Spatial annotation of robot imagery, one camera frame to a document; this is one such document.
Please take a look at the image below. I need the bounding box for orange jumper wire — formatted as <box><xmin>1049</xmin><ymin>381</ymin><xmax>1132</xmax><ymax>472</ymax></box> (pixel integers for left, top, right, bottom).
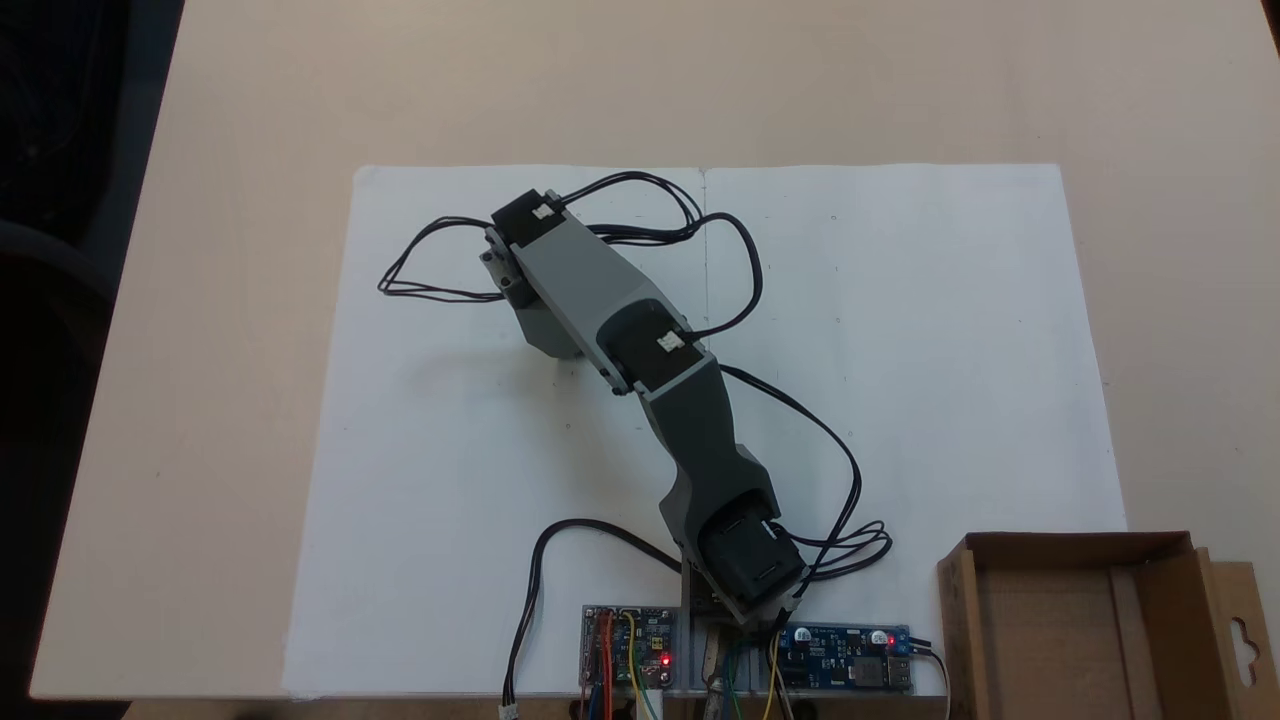
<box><xmin>590</xmin><ymin>612</ymin><xmax>613</xmax><ymax>720</ymax></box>

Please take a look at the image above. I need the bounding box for brown cardboard box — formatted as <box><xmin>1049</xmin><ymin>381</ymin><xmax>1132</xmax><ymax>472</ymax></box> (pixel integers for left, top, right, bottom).
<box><xmin>937</xmin><ymin>531</ymin><xmax>1263</xmax><ymax>720</ymax></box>

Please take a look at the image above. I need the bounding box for black servo wire bundle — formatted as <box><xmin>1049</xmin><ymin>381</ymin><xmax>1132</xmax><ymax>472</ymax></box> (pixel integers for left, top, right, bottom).
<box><xmin>377</xmin><ymin>215</ymin><xmax>506</xmax><ymax>303</ymax></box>
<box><xmin>560</xmin><ymin>172</ymin><xmax>764</xmax><ymax>338</ymax></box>
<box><xmin>718</xmin><ymin>365</ymin><xmax>863</xmax><ymax>561</ymax></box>
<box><xmin>790</xmin><ymin>520</ymin><xmax>893</xmax><ymax>586</ymax></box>

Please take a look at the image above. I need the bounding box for blue circuit board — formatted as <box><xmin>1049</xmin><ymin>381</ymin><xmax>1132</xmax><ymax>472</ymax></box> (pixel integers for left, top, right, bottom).
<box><xmin>778</xmin><ymin>624</ymin><xmax>915</xmax><ymax>693</ymax></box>

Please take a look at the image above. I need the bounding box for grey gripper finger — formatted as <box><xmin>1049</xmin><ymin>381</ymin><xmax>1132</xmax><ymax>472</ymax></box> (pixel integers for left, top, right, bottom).
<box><xmin>515</xmin><ymin>300</ymin><xmax>591</xmax><ymax>359</ymax></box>

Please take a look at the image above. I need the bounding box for yellow jumper wire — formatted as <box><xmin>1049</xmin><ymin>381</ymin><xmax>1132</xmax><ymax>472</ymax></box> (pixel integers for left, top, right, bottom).
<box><xmin>622</xmin><ymin>612</ymin><xmax>663</xmax><ymax>720</ymax></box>

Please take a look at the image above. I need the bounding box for thin power cable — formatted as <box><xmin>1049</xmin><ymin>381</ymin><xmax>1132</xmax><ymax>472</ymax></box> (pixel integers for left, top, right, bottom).
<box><xmin>910</xmin><ymin>640</ymin><xmax>951</xmax><ymax>720</ymax></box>

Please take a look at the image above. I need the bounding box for black cable with white plug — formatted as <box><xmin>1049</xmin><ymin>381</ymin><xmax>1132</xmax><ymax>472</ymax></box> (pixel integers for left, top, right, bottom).
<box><xmin>500</xmin><ymin>518</ymin><xmax>686</xmax><ymax>719</ymax></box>

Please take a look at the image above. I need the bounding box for small circuit board with wires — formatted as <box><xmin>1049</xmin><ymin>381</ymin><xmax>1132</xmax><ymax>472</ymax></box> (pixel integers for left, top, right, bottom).
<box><xmin>581</xmin><ymin>605</ymin><xmax>678</xmax><ymax>693</ymax></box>

